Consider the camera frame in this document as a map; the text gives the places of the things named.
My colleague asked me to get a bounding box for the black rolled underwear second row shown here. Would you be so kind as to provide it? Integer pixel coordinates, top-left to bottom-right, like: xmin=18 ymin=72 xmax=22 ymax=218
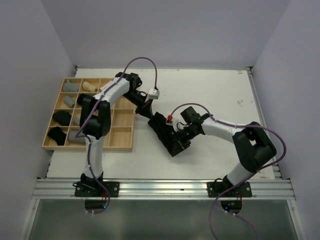
xmin=76 ymin=93 xmax=87 ymax=106

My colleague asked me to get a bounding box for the black rolled underwear third row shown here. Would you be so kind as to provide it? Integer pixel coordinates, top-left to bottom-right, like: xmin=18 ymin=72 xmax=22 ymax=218
xmin=52 ymin=110 xmax=72 ymax=126

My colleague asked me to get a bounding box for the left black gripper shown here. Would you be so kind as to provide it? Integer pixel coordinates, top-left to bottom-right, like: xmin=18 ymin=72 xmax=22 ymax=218
xmin=122 ymin=90 xmax=154 ymax=120

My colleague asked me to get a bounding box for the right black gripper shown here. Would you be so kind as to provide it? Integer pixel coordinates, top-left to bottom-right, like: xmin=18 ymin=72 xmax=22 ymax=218
xmin=170 ymin=125 xmax=199 ymax=156

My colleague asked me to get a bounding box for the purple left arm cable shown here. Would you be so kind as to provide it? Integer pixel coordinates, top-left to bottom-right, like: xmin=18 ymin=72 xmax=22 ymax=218
xmin=74 ymin=56 xmax=159 ymax=215

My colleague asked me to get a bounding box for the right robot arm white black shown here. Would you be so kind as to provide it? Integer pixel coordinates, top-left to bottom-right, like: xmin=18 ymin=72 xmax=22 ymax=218
xmin=169 ymin=106 xmax=277 ymax=197

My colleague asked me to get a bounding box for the wooden compartment tray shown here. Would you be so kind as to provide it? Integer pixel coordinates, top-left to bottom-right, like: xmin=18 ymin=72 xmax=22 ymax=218
xmin=42 ymin=77 xmax=136 ymax=151

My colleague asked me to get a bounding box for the grey rolled underwear top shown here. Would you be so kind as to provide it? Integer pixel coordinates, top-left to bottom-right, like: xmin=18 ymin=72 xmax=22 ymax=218
xmin=62 ymin=79 xmax=80 ymax=93

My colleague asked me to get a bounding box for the right wrist camera red tip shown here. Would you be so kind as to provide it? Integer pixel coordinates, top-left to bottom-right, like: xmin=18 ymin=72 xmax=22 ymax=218
xmin=165 ymin=115 xmax=180 ymax=132

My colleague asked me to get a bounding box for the beige rolled underwear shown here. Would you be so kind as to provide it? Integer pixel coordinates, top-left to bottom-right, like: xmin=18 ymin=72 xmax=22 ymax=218
xmin=82 ymin=81 xmax=97 ymax=93

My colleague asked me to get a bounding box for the black rolled underwear bottom row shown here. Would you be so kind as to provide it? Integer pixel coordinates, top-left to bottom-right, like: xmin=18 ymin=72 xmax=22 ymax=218
xmin=47 ymin=126 xmax=67 ymax=146

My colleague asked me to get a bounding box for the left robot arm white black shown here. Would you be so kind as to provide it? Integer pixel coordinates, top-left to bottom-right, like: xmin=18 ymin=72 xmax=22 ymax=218
xmin=73 ymin=72 xmax=153 ymax=198

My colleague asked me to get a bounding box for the white underwear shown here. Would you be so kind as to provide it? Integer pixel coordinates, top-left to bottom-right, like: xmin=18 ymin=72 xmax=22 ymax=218
xmin=99 ymin=79 xmax=113 ymax=92

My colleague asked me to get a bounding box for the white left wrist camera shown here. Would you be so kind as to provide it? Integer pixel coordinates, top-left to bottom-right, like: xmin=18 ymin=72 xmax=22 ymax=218
xmin=147 ymin=88 xmax=160 ymax=100

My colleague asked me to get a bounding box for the grey rolled underwear second row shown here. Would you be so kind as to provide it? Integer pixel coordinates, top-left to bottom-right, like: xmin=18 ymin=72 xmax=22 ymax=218
xmin=63 ymin=95 xmax=76 ymax=108

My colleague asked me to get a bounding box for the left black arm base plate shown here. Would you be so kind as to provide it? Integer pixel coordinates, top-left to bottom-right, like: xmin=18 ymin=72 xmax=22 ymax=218
xmin=72 ymin=181 xmax=120 ymax=198

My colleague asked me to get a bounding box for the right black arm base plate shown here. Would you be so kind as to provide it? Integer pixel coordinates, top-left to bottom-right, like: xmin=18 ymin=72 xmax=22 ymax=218
xmin=206 ymin=178 xmax=253 ymax=198

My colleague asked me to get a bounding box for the aluminium mounting rail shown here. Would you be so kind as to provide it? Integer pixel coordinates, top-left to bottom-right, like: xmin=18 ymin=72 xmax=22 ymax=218
xmin=32 ymin=178 xmax=295 ymax=200

